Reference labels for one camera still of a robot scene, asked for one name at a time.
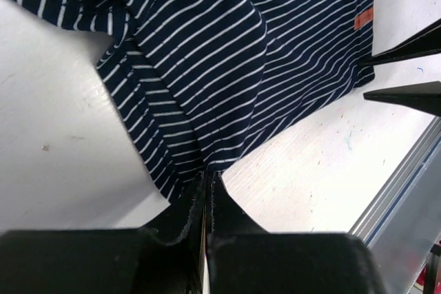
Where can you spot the striped blue cloth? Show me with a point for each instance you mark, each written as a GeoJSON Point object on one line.
{"type": "Point", "coordinates": [201, 83]}

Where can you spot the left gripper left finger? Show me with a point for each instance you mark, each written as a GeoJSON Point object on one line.
{"type": "Point", "coordinates": [163, 256]}

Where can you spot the aluminium rail frame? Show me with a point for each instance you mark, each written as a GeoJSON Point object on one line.
{"type": "Point", "coordinates": [402, 222]}

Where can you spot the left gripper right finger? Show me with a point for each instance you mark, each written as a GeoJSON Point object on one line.
{"type": "Point", "coordinates": [242, 257]}

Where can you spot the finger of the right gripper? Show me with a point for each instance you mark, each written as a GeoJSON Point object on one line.
{"type": "Point", "coordinates": [424, 97]}
{"type": "Point", "coordinates": [424, 43]}

